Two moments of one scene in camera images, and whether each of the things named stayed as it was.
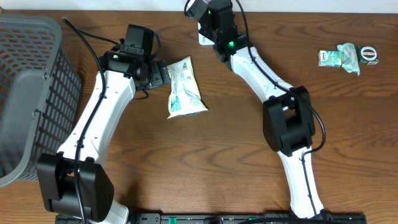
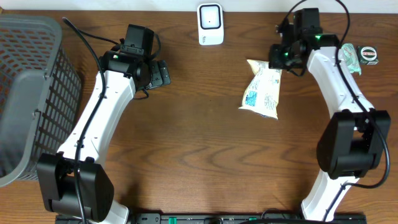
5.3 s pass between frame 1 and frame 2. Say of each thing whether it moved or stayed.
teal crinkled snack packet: stayed
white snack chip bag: moved
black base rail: stayed
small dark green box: stayed
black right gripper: moved
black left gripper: stayed
